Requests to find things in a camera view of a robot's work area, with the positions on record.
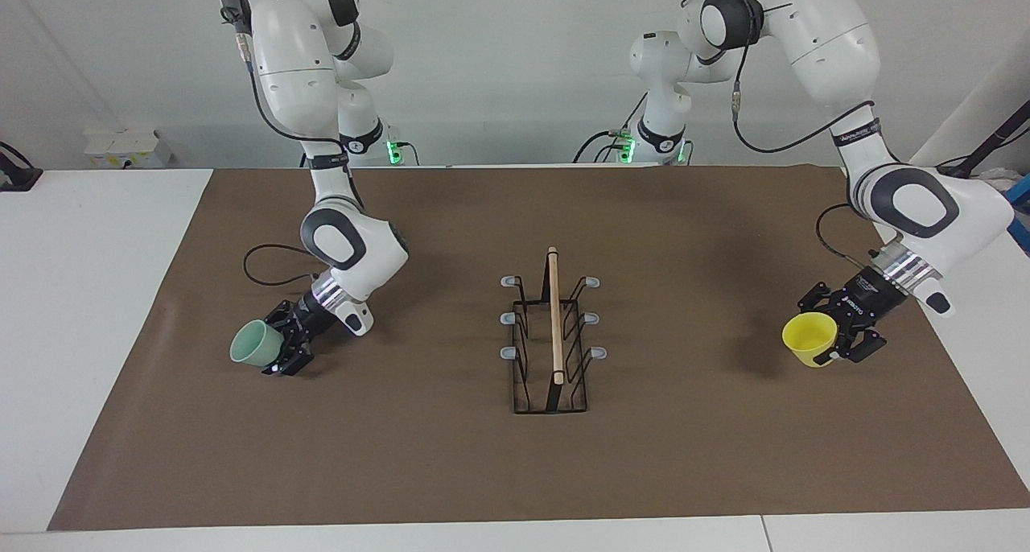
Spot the white crumpled plastic bag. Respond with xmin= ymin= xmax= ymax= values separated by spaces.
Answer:
xmin=977 ymin=168 xmax=1021 ymax=207

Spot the black pole stand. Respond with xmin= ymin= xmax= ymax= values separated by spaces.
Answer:
xmin=936 ymin=99 xmax=1030 ymax=179

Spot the black wire cup rack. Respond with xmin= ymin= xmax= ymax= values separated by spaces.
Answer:
xmin=500 ymin=246 xmax=608 ymax=415

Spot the pale green plastic cup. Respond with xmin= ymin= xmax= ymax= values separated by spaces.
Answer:
xmin=229 ymin=319 xmax=283 ymax=369

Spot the black clamp stand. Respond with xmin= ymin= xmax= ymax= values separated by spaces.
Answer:
xmin=0 ymin=141 xmax=43 ymax=193

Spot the yellow plastic cup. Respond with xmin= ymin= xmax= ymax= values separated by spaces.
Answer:
xmin=782 ymin=311 xmax=840 ymax=369

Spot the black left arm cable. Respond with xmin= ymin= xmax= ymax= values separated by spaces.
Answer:
xmin=681 ymin=0 xmax=880 ymax=266

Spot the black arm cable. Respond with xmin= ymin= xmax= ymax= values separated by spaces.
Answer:
xmin=219 ymin=0 xmax=356 ymax=289
xmin=681 ymin=0 xmax=880 ymax=266

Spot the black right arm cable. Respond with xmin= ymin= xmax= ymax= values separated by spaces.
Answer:
xmin=219 ymin=0 xmax=356 ymax=289

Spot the white box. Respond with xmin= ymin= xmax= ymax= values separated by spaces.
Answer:
xmin=84 ymin=127 xmax=173 ymax=170

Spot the brown table mat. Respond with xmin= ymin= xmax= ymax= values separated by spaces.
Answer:
xmin=47 ymin=166 xmax=1030 ymax=532

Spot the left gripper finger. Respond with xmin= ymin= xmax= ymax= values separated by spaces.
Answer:
xmin=824 ymin=330 xmax=888 ymax=365
xmin=797 ymin=282 xmax=843 ymax=312

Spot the black left base cable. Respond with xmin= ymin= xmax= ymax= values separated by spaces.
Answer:
xmin=572 ymin=92 xmax=649 ymax=165

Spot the blue box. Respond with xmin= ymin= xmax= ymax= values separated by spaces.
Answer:
xmin=1006 ymin=188 xmax=1030 ymax=255

